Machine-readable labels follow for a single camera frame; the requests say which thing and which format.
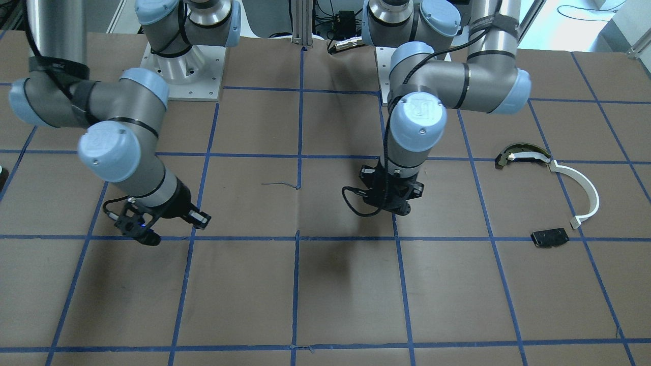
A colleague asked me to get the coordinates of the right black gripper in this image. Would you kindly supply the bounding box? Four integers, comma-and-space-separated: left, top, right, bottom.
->
148, 185, 212, 228

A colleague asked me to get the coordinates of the olive brake shoe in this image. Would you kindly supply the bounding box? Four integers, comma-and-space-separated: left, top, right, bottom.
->
495, 143, 552, 170

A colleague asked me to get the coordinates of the small black brake pad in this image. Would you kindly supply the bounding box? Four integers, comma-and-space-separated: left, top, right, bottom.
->
530, 228, 569, 248

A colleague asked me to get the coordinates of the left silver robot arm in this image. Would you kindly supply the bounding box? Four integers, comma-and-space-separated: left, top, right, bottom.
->
342, 1, 531, 216

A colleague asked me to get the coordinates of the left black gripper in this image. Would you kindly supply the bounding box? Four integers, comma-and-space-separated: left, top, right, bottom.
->
360, 165, 425, 216

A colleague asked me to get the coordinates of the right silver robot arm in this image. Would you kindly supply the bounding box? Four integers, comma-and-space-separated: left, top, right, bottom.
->
8, 1, 241, 229

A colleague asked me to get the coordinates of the white curved plastic bracket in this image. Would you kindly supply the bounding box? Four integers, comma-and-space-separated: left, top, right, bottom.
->
549, 160, 600, 229

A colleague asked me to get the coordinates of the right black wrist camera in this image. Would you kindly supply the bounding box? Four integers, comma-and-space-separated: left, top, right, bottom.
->
107, 201, 161, 246

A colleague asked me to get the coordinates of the aluminium frame post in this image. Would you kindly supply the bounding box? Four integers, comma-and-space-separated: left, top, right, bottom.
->
290, 0, 314, 49

